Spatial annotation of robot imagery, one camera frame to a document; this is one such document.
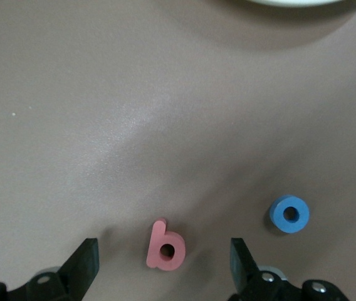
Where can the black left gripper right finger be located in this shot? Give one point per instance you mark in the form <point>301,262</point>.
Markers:
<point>240,266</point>

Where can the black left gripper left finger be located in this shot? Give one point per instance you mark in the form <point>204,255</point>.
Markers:
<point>84,263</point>

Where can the pink letter b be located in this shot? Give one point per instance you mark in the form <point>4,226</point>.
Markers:
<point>157,238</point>

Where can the blue letter o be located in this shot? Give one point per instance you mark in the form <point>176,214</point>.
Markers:
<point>278,219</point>

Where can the beige plate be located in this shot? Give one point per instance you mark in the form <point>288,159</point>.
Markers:
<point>291,2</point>

